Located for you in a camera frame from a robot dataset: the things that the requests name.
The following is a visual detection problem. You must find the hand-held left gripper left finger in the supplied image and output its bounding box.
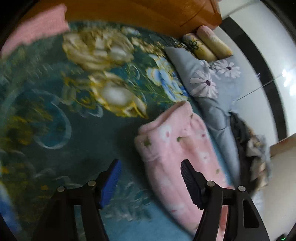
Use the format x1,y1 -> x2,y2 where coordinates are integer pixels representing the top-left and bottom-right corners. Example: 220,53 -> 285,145
32,159 -> 122,241

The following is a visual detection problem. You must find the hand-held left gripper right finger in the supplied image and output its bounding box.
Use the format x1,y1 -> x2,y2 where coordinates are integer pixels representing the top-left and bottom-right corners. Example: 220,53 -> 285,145
180,159 -> 271,241

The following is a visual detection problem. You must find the pink floral fleece pajama garment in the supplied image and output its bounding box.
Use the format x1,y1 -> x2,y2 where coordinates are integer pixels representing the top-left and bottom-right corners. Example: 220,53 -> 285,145
0,4 -> 71,58
134,101 -> 236,235

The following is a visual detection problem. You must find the beige fuzzy garment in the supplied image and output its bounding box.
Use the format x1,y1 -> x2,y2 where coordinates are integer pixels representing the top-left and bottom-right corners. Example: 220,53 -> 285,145
245,134 -> 271,184

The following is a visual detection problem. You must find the dark grey garment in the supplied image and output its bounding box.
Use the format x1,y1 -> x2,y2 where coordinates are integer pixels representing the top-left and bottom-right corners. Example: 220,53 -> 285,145
229,111 -> 255,190

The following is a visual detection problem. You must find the teal floral bedsheet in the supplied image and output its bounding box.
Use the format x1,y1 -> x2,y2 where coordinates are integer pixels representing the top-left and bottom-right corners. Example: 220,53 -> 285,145
0,21 -> 234,241

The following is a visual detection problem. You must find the grey daisy print duvet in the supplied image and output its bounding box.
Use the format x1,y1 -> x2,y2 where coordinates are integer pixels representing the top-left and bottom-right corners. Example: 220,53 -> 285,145
165,46 -> 272,193

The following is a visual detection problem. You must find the beige room door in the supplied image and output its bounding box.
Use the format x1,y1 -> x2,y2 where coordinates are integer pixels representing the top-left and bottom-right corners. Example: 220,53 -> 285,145
269,133 -> 296,158

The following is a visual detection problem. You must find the yellow dark-flowered pillow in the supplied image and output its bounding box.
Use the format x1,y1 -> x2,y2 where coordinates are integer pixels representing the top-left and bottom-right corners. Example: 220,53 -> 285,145
181,33 -> 218,62

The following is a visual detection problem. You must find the pinkish yellow pillow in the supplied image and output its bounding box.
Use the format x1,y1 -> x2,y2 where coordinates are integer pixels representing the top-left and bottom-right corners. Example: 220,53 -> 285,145
196,25 -> 233,58

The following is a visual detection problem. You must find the white wardrobe with black band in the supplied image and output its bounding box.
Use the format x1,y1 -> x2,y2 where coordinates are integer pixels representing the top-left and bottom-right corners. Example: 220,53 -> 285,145
213,0 -> 296,149

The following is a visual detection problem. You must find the wooden bed headboard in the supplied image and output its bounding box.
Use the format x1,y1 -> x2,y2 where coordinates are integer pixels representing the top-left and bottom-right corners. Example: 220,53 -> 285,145
22,0 -> 223,40

